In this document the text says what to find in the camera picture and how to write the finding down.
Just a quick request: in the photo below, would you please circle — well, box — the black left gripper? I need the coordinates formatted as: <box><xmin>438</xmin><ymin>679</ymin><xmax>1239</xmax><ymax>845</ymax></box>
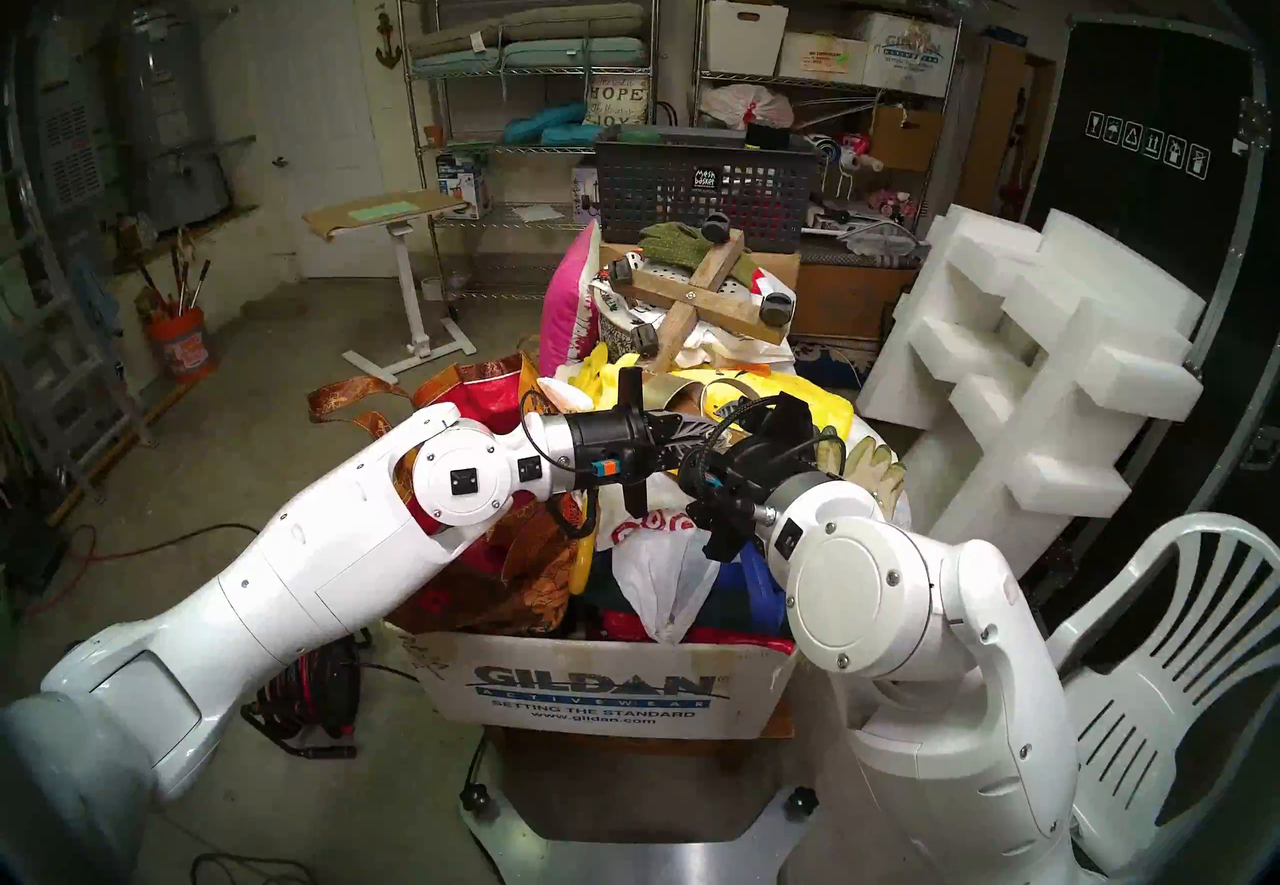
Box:
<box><xmin>563</xmin><ymin>367</ymin><xmax>742</xmax><ymax>517</ymax></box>

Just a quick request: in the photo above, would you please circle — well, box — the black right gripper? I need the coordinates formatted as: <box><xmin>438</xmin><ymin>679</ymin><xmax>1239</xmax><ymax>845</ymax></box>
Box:
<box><xmin>680</xmin><ymin>391</ymin><xmax>825</xmax><ymax>564</ymax></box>

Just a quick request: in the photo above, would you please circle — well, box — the tan espadrille wedge sandal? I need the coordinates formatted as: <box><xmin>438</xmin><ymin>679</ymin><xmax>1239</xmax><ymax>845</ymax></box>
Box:
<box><xmin>640</xmin><ymin>368</ymin><xmax>781</xmax><ymax>454</ymax></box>

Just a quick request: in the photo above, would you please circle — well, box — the yellow cloth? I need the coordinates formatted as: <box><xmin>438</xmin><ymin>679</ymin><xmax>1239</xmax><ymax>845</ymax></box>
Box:
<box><xmin>590</xmin><ymin>363</ymin><xmax>858</xmax><ymax>494</ymax></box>

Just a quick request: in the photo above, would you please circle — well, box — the white cloth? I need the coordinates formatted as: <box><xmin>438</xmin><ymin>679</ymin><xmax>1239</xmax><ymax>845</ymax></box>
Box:
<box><xmin>680</xmin><ymin>313</ymin><xmax>796</xmax><ymax>374</ymax></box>

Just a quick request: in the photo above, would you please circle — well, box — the beige green work glove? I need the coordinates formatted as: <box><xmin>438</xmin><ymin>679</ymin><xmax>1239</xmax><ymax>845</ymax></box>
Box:
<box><xmin>820</xmin><ymin>428</ymin><xmax>909</xmax><ymax>524</ymax></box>

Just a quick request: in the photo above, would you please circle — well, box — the blue patterned rug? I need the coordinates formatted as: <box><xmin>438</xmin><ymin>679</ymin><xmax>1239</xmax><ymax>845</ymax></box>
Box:
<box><xmin>790</xmin><ymin>341</ymin><xmax>883</xmax><ymax>391</ymax></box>

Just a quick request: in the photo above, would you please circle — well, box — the wooden cross caster dolly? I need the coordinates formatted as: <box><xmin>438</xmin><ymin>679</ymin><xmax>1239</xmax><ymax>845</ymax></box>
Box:
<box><xmin>600</xmin><ymin>213</ymin><xmax>798</xmax><ymax>376</ymax></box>

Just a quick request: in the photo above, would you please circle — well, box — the white perforated tray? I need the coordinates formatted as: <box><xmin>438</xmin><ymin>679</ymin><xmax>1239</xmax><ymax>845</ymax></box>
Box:
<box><xmin>625</xmin><ymin>258</ymin><xmax>761</xmax><ymax>314</ymax></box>

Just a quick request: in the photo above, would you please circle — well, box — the white plastic bag red print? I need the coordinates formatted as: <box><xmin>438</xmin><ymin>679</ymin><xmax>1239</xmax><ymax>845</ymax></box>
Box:
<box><xmin>600</xmin><ymin>493</ymin><xmax>726</xmax><ymax>646</ymax></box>

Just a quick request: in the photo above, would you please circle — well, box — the pink pillow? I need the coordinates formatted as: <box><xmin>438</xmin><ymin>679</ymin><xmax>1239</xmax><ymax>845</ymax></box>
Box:
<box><xmin>538</xmin><ymin>221</ymin><xmax>606</xmax><ymax>379</ymax></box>

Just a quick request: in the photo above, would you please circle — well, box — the brown wooden cabinet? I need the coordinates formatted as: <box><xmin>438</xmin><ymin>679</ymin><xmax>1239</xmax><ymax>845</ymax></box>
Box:
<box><xmin>790</xmin><ymin>243</ymin><xmax>926</xmax><ymax>346</ymax></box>

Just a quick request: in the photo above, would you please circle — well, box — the red cloth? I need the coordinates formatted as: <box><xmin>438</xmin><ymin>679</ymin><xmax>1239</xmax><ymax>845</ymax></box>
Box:
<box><xmin>600</xmin><ymin>608</ymin><xmax>796</xmax><ymax>656</ymax></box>

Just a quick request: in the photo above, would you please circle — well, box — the green knit glove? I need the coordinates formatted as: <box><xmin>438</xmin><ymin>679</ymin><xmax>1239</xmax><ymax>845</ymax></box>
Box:
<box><xmin>638</xmin><ymin>221</ymin><xmax>748</xmax><ymax>282</ymax></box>

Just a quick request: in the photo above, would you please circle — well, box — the dark plastic laundry basket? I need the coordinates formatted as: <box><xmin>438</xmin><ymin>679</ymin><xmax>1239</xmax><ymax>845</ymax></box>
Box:
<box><xmin>593</xmin><ymin>125</ymin><xmax>823</xmax><ymax>256</ymax></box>

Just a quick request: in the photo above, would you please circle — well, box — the Gildan printed cardboard box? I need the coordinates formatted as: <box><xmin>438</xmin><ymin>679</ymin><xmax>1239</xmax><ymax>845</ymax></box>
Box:
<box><xmin>862</xmin><ymin>11</ymin><xmax>963</xmax><ymax>99</ymax></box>
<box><xmin>385</xmin><ymin>618</ymin><xmax>801</xmax><ymax>742</ymax></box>

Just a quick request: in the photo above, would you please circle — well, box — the white foam packing block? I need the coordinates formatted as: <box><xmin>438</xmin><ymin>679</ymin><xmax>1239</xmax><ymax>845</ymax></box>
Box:
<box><xmin>855</xmin><ymin>203</ymin><xmax>1206</xmax><ymax>584</ymax></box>

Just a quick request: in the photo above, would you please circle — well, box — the blue white product box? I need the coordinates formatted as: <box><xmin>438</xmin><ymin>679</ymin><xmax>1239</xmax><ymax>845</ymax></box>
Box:
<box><xmin>436</xmin><ymin>153</ymin><xmax>493</xmax><ymax>222</ymax></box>

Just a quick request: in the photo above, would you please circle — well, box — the HOPE printed pillow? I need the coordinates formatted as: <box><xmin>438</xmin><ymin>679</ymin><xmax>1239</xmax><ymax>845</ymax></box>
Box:
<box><xmin>585</xmin><ymin>75</ymin><xmax>653</xmax><ymax>129</ymax></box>

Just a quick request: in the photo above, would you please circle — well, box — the teal folded cushion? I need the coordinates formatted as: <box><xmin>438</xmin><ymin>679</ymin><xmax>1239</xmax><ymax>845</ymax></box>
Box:
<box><xmin>503</xmin><ymin>101</ymin><xmax>601</xmax><ymax>146</ymax></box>

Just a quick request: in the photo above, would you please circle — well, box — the brown cardboard box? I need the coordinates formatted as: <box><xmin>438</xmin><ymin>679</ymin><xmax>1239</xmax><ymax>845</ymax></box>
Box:
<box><xmin>870</xmin><ymin>103</ymin><xmax>946</xmax><ymax>174</ymax></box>

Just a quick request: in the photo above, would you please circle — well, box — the white box orange label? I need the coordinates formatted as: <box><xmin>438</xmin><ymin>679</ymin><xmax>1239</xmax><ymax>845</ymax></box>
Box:
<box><xmin>780</xmin><ymin>31</ymin><xmax>871</xmax><ymax>86</ymax></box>

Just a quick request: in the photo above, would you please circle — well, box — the white storage box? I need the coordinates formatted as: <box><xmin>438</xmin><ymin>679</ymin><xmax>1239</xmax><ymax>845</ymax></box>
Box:
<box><xmin>705</xmin><ymin>0</ymin><xmax>791</xmax><ymax>77</ymax></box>

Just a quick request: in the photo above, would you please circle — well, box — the teal seat cushion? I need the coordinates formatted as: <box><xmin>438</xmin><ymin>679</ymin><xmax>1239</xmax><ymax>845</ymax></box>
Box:
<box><xmin>412</xmin><ymin>38</ymin><xmax>651</xmax><ymax>77</ymax></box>

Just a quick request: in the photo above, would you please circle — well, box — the white overbed table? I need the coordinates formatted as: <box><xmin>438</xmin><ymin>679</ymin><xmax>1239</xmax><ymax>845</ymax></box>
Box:
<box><xmin>303</xmin><ymin>190</ymin><xmax>479</xmax><ymax>386</ymax></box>

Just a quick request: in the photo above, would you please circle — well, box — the brown wooden door panel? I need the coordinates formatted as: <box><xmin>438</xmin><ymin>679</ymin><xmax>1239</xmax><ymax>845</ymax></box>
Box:
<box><xmin>965</xmin><ymin>38</ymin><xmax>1056</xmax><ymax>214</ymax></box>

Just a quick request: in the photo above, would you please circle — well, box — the beige seat cushion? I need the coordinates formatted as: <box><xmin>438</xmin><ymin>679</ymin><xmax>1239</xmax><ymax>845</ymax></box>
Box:
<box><xmin>408</xmin><ymin>1</ymin><xmax>649</xmax><ymax>59</ymax></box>

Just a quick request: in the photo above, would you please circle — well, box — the white plastic chair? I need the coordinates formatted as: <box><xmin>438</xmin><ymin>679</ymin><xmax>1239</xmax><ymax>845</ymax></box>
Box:
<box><xmin>1045</xmin><ymin>513</ymin><xmax>1280</xmax><ymax>879</ymax></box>

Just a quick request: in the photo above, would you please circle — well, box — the white door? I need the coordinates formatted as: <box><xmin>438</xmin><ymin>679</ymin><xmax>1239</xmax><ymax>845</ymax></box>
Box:
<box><xmin>240</xmin><ymin>0</ymin><xmax>396</xmax><ymax>279</ymax></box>

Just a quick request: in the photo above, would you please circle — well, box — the orange bucket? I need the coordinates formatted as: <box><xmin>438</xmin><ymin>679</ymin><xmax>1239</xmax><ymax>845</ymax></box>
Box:
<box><xmin>148</xmin><ymin>306</ymin><xmax>219</xmax><ymax>384</ymax></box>

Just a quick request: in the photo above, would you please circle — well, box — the black flight case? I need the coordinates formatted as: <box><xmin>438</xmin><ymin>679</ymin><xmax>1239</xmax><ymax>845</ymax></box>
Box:
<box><xmin>1020</xmin><ymin>13</ymin><xmax>1280</xmax><ymax>644</ymax></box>

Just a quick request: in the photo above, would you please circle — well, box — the grey water heater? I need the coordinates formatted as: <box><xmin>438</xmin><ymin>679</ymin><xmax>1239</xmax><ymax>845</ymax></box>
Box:
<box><xmin>110</xmin><ymin>3</ymin><xmax>236</xmax><ymax>234</ymax></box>

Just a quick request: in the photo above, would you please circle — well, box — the grey aluminium ladder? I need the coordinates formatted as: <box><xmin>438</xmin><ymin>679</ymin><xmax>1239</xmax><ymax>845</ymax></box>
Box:
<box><xmin>0</xmin><ymin>133</ymin><xmax>156</xmax><ymax>504</ymax></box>

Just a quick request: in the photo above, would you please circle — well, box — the grey vented furnace cabinet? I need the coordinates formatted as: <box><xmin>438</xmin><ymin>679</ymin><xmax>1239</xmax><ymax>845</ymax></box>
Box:
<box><xmin>40</xmin><ymin>33</ymin><xmax>116</xmax><ymax>224</ymax></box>

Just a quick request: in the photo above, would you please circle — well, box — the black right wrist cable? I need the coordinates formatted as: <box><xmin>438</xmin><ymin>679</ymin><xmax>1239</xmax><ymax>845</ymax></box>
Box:
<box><xmin>685</xmin><ymin>393</ymin><xmax>801</xmax><ymax>469</ymax></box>

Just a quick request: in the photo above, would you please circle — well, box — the blue strapped bag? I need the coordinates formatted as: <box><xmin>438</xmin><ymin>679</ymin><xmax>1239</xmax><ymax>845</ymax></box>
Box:
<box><xmin>700</xmin><ymin>543</ymin><xmax>801</xmax><ymax>644</ymax></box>

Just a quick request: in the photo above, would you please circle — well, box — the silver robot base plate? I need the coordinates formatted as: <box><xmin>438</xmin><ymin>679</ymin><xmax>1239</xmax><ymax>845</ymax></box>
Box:
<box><xmin>460</xmin><ymin>743</ymin><xmax>816</xmax><ymax>885</ymax></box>

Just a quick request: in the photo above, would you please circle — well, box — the red black cable reel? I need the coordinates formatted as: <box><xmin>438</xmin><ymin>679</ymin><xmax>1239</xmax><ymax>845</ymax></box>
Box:
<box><xmin>243</xmin><ymin>633</ymin><xmax>363</xmax><ymax>760</ymax></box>

